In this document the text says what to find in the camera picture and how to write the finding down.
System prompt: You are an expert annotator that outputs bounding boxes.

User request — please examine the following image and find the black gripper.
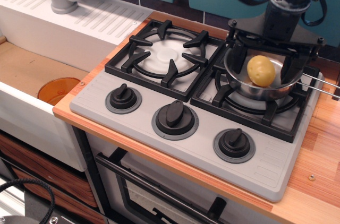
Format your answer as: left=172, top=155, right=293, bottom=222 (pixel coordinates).
left=226, top=0, right=326, bottom=84

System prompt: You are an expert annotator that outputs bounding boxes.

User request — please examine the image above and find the yellow toy potato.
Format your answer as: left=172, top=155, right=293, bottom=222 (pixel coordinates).
left=247, top=55, right=276, bottom=87

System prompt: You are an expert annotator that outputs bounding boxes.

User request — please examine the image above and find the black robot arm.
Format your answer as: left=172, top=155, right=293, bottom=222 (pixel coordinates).
left=226, top=0, right=327, bottom=84

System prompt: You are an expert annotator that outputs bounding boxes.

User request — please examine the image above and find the stainless steel pot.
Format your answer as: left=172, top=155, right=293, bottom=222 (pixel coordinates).
left=223, top=44, right=339, bottom=101

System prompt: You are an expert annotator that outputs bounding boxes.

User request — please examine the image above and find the black right stove knob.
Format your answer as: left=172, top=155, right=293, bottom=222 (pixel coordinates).
left=213, top=128, right=256, bottom=164

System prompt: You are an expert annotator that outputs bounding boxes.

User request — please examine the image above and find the black stove knob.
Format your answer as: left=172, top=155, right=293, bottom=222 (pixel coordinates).
left=151, top=100, right=199, bottom=141
left=213, top=128, right=256, bottom=164
left=105, top=83, right=142, bottom=115

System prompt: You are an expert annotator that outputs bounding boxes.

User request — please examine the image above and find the grey toy stove top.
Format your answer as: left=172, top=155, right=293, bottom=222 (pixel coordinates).
left=69, top=19, right=324, bottom=203

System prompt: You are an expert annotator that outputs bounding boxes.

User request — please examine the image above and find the black middle stove knob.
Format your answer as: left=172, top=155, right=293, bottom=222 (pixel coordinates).
left=151, top=100, right=199, bottom=141

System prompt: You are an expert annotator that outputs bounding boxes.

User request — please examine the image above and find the black left stove knob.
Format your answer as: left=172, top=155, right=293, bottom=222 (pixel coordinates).
left=105, top=83, right=142, bottom=115

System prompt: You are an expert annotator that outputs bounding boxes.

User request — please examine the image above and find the black right burner grate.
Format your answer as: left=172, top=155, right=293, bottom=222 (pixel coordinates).
left=191, top=46, right=321, bottom=143

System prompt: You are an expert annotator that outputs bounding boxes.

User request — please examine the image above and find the black burner grate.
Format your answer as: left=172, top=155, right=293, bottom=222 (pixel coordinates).
left=105, top=20, right=225, bottom=102
left=191, top=46, right=321, bottom=143

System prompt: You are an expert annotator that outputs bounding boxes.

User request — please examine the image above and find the black left burner grate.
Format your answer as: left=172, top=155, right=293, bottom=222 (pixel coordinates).
left=105, top=20, right=225, bottom=102

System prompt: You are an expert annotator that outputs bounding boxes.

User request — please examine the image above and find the toy oven door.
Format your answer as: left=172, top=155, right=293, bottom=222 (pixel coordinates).
left=86, top=132, right=287, bottom=224

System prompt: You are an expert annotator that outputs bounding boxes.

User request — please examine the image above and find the orange plastic plate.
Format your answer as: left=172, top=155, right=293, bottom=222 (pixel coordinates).
left=37, top=77, right=80, bottom=106

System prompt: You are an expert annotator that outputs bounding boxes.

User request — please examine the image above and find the white toy sink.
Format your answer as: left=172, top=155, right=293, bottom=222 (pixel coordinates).
left=1, top=0, right=151, bottom=171

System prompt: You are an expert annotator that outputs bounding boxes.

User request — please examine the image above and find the wooden drawer front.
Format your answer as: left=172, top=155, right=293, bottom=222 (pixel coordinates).
left=1, top=131, right=105, bottom=223

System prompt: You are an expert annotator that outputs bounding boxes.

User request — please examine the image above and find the black braided cable lower left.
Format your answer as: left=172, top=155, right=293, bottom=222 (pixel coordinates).
left=0, top=178, right=56, bottom=224

